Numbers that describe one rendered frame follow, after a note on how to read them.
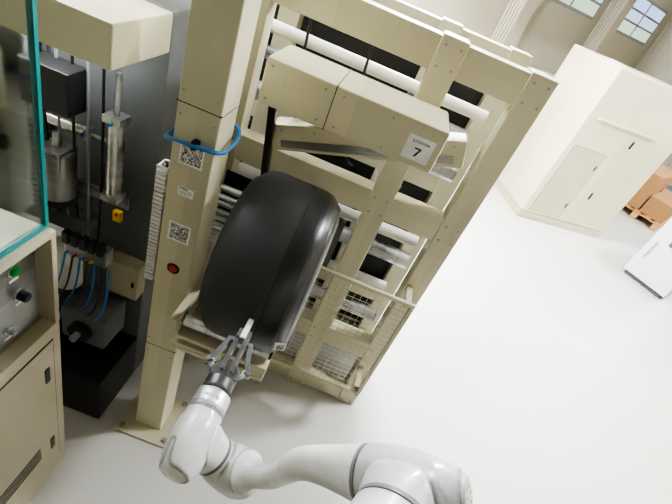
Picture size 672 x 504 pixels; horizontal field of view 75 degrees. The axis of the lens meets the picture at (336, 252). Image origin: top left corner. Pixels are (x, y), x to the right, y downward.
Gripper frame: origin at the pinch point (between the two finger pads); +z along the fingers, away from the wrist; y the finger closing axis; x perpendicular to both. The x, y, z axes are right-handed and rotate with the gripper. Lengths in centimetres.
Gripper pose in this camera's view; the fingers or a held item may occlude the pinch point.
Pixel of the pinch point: (246, 330)
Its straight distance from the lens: 130.2
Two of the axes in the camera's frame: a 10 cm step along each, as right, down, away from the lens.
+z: 2.4, -6.4, 7.3
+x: -3.0, 6.6, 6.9
